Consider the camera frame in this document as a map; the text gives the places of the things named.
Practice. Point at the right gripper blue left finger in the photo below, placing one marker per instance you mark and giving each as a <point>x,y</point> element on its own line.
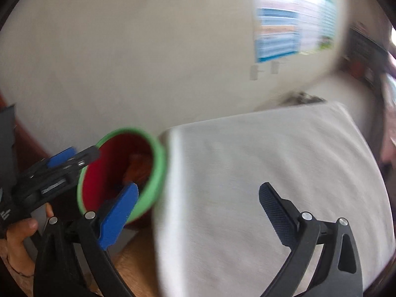
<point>114,215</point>

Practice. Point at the grey shoes on floor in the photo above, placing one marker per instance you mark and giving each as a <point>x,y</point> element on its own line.
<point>302,98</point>

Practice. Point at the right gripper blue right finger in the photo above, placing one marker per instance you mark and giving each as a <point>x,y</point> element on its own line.
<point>282,214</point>

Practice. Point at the wall power outlet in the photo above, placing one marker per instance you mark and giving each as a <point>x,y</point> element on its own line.
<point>275,65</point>

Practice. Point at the dark bedside shelf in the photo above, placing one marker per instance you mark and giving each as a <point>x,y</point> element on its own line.
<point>361,47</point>

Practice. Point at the white towel table cover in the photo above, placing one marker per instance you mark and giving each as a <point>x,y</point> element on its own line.
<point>212,236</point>

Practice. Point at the red green trash bin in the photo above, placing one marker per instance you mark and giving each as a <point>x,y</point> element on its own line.
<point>101,180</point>

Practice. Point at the plaid patchwork bed cover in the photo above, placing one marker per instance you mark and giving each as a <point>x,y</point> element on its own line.
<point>388,143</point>

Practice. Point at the blue pinyin wall poster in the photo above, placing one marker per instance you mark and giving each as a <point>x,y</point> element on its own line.
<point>276,29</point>

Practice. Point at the person left hand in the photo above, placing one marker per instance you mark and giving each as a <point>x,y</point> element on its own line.
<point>17,256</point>

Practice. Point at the green number wall poster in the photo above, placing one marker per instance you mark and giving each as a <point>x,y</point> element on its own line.
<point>328,15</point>

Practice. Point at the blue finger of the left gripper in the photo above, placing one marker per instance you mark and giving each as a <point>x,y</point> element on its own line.
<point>61,157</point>
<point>85,157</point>

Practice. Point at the white chart wall poster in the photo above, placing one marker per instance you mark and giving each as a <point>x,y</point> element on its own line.
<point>310,24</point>

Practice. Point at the red bucket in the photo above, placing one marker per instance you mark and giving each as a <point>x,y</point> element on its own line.
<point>357,69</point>

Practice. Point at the wall switch plate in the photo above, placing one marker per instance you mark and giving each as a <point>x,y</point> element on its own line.
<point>254,72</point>

